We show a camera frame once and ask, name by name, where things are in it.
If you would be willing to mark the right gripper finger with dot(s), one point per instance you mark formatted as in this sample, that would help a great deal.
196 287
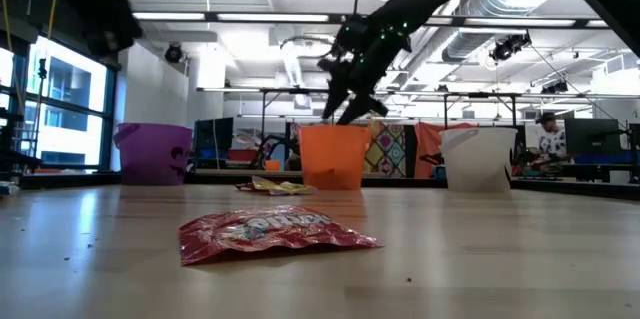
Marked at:
361 103
336 94

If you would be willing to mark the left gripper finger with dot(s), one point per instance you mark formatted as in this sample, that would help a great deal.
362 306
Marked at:
129 38
105 51

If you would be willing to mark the yellow candy packet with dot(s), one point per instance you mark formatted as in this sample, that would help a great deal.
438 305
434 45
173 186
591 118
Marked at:
287 188

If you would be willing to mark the red Skittles candy packet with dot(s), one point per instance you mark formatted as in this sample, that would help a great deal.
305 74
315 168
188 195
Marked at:
246 187
270 233

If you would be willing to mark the blue white candy bar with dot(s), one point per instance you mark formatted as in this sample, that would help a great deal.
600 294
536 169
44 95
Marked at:
7 189

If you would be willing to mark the colourful patchwork quilt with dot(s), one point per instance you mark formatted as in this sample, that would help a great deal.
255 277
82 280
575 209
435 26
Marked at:
392 151

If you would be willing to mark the orange pumpkin face bucket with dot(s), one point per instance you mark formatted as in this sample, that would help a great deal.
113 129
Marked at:
332 159

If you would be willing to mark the orange hanging cloth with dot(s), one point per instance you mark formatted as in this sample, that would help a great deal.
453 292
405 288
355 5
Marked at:
427 141

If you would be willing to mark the small orange cup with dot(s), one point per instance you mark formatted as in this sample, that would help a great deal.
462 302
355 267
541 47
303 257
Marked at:
271 165

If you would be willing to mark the large black framed window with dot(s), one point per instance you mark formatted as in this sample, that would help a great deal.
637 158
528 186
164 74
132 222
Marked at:
55 134

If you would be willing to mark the long ceiling light strip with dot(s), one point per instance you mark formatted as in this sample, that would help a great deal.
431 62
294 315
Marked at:
520 22
272 17

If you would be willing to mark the purple plastic bucket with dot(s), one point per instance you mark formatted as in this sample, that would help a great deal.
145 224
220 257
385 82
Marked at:
150 154

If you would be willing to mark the black monitor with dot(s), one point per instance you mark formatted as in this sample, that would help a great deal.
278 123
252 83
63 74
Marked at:
592 136
212 136

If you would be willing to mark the white plastic bucket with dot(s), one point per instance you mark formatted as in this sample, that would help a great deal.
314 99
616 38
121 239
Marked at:
477 159

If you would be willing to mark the black ceiling spotlight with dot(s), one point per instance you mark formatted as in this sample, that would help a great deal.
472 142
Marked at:
555 87
510 46

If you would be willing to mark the person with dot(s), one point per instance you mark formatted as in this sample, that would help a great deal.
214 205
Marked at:
552 141

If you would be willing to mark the black gantry frame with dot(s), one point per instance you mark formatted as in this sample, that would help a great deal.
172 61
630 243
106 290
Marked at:
297 91
480 94

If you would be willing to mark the black round ceiling camera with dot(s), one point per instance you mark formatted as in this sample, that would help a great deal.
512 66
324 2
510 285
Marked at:
173 53

